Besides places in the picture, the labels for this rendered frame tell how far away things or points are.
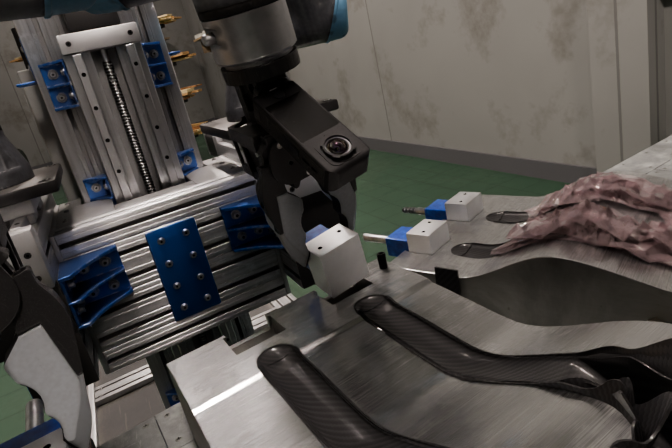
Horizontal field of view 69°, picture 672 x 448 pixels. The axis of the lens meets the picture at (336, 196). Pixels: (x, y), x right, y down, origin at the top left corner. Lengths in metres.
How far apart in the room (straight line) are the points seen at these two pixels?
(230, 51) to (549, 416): 0.34
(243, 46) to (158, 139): 0.60
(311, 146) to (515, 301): 0.30
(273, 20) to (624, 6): 2.49
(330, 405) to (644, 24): 2.55
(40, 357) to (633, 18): 2.71
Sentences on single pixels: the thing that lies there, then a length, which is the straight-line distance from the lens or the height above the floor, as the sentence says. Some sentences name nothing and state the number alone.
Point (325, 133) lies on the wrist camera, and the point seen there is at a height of 1.07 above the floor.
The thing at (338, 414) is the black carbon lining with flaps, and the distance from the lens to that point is 0.41.
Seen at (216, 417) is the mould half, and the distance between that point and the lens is 0.44.
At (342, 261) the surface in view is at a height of 0.93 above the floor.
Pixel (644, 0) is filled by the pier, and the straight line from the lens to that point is 2.78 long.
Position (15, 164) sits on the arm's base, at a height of 1.07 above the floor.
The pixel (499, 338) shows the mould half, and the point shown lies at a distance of 0.45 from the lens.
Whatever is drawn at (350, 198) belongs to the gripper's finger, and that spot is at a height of 0.99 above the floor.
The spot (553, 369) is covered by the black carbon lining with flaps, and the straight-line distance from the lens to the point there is 0.37.
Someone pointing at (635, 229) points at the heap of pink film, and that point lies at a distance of 0.58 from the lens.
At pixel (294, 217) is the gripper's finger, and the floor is 0.99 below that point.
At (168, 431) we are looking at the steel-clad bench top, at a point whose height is 0.80.
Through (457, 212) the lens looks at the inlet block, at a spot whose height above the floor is 0.87.
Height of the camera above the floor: 1.14
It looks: 17 degrees down
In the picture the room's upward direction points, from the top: 13 degrees counter-clockwise
